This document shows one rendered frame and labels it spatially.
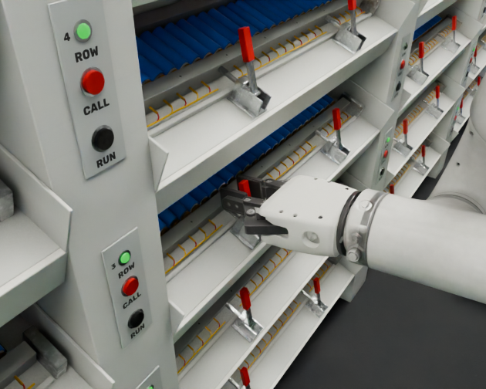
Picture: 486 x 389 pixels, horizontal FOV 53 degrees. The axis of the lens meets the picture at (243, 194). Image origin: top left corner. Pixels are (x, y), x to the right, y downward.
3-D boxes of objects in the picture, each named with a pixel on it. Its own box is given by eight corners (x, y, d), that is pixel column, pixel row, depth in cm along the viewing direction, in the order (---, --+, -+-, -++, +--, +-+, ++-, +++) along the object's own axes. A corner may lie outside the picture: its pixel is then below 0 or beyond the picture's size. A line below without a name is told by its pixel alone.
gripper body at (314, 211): (342, 279, 53) (256, 249, 59) (378, 230, 60) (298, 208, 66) (342, 221, 49) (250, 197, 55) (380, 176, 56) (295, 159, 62)
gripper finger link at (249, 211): (254, 231, 58) (210, 218, 62) (268, 218, 61) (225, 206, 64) (251, 209, 57) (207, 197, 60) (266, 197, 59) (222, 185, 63)
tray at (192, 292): (369, 146, 98) (394, 110, 91) (164, 353, 57) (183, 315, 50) (291, 89, 102) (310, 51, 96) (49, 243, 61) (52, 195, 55)
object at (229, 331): (356, 222, 109) (389, 181, 99) (177, 441, 68) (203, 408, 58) (286, 167, 113) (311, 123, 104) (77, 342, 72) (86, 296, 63)
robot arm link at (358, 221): (362, 285, 52) (336, 276, 54) (392, 241, 58) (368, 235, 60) (364, 220, 48) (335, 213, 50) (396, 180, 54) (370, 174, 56)
